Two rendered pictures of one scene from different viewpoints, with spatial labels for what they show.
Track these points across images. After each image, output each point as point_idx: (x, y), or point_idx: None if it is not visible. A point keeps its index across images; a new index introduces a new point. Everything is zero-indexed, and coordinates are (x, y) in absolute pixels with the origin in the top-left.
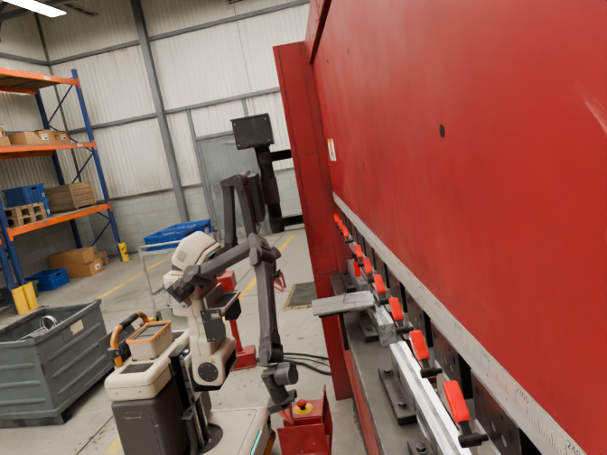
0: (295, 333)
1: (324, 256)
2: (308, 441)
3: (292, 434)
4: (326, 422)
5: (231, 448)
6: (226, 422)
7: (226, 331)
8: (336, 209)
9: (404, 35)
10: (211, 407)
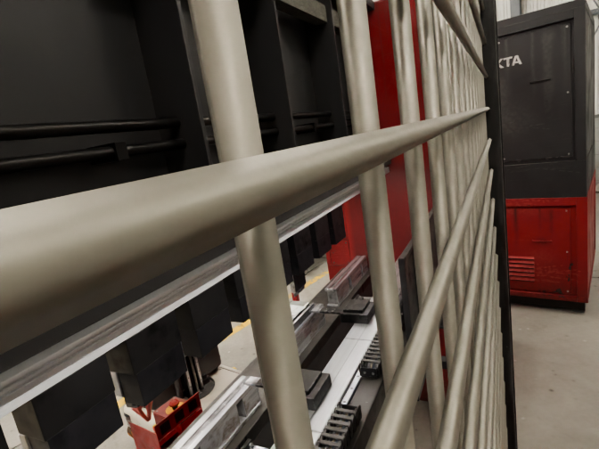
0: None
1: (338, 248)
2: (149, 444)
3: (138, 432)
4: (181, 429)
5: (205, 407)
6: (221, 381)
7: (311, 290)
8: (351, 201)
9: None
10: (251, 359)
